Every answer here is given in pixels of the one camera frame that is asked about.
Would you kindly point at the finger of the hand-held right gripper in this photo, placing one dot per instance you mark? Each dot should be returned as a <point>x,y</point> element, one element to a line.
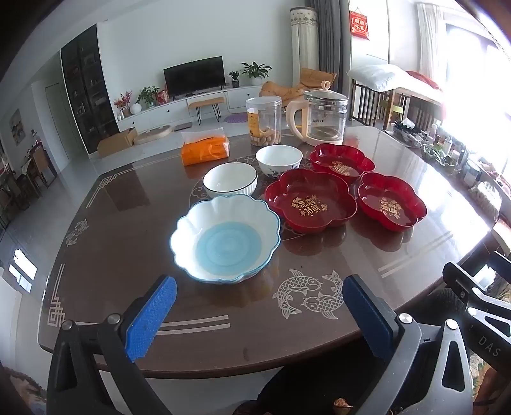
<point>502,265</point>
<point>485,319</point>

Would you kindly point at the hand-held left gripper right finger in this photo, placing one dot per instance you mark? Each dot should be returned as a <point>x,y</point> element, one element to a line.
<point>367,315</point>

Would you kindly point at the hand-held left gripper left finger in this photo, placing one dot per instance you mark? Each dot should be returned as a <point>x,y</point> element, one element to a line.
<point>153,315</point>

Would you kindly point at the scalloped white and blue bowl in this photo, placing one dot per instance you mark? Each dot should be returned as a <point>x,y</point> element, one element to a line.
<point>227,247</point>

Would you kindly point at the red flower-shaped plate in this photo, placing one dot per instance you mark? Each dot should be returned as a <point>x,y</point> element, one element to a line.
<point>311,203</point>
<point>341,163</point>
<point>391,203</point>

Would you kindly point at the white ribbed bowl black rim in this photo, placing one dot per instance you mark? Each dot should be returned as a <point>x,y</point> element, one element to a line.
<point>229,177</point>

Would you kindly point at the white bowl blue floral print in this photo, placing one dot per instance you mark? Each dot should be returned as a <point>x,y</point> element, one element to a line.
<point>277,155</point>

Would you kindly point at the red book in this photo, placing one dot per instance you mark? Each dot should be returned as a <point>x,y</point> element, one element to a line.
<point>502,235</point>

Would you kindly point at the clear bag of nuts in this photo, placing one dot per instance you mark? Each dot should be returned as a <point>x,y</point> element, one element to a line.
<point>485,199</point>

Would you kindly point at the black mesh office chair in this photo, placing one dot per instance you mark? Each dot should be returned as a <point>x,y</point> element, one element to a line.
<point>303,383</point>

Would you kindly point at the glass jar blue lid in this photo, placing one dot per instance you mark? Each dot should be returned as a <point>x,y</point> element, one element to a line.
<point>472,173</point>

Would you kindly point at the glass tray of clutter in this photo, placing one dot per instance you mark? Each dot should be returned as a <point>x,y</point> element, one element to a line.
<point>411,133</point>

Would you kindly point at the orange tissue pack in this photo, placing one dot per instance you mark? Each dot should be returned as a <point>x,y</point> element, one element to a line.
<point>203,151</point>

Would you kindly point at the cardboard box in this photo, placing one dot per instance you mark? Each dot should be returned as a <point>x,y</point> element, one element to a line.
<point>115,141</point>

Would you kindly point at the wooden dining chair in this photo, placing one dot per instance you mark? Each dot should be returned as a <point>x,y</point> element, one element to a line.
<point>42,163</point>

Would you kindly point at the green chair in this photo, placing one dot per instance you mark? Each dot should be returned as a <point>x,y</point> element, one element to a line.
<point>396,109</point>

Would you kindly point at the flat grey floor device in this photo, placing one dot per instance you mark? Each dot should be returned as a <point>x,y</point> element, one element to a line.
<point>181,126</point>

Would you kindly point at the red cloth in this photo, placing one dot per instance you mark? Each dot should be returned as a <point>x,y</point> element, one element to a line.
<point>421,79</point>

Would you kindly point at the white TV cabinet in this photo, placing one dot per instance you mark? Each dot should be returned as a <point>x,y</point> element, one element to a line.
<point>159,109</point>

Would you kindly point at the round white vase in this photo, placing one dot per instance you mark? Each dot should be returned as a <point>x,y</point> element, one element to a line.
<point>135,108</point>

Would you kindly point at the purple round mat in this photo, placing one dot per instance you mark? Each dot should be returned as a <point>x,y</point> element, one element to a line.
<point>235,118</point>

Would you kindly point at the red flowers in vase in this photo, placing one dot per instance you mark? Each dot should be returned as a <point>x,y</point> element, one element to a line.
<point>123,101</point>

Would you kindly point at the red gift box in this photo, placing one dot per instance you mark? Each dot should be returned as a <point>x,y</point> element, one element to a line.
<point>162,97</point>

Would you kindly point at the white door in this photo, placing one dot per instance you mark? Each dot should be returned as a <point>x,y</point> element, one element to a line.
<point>58,119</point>

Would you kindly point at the wooden bench black legs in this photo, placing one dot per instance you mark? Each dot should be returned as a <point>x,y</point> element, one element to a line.
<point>205,102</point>

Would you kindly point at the bushy green potted plant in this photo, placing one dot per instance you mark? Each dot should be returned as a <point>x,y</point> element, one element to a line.
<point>147,95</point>

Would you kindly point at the clear plastic snack jar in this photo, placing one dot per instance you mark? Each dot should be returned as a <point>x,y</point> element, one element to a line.
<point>263,119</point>

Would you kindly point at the white pillow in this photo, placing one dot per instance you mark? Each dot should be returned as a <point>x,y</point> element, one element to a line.
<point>377,78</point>

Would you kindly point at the white curtain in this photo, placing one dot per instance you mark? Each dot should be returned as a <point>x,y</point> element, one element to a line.
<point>430,40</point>

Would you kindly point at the dark display cabinet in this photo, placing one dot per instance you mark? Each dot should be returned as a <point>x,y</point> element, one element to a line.
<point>88,87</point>

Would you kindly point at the orange lounge chair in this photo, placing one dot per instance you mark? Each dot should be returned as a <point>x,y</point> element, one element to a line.
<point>279,91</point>

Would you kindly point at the black television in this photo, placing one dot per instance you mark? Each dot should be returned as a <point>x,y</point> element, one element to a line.
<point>193,78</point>

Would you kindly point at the small potted plant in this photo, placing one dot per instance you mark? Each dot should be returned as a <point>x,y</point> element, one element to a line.
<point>234,78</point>

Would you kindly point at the large green potted plant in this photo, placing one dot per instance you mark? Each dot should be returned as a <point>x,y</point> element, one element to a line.
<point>255,72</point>

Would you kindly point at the grey curtain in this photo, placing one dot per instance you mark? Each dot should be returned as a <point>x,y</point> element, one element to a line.
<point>325,36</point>

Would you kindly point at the covered standing air conditioner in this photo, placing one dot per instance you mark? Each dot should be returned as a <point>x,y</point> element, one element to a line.
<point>303,40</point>

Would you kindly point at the dark wooden bed frame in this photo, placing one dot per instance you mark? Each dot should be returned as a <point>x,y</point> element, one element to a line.
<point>369,103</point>

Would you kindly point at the framed wall picture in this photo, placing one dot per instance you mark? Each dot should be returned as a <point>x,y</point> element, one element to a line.
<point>15,127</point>

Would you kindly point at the red wall hanging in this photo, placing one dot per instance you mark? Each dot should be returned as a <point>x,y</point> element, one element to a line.
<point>358,24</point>

